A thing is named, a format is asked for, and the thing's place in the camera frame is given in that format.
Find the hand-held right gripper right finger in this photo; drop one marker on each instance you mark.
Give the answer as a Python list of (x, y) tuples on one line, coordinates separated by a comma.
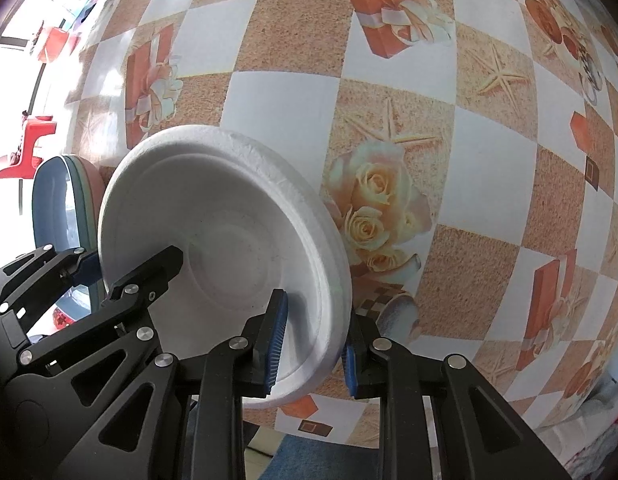
[(350, 367)]

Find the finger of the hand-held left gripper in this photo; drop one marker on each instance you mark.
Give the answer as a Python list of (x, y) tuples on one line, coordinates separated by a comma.
[(90, 269), (159, 270)]

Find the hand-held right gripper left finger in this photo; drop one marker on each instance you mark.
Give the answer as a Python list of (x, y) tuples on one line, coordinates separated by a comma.
[(276, 342)]

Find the blue bowl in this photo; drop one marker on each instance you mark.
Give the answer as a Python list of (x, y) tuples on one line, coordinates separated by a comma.
[(49, 200)]

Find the white foam plate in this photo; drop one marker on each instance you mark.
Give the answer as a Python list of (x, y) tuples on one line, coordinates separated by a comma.
[(214, 200)]

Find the green bowl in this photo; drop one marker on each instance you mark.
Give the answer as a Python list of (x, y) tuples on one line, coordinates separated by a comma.
[(89, 210)]

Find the pink bowl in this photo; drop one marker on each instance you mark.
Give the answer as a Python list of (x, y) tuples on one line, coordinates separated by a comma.
[(98, 180)]

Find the blue cloth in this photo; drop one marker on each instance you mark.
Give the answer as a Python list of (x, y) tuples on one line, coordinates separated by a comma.
[(329, 460)]

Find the red plastic stool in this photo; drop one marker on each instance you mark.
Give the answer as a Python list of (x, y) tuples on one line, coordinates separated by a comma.
[(56, 42), (34, 130)]

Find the checked printed tablecloth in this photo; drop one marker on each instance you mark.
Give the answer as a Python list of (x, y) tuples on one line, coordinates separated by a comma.
[(289, 100)]

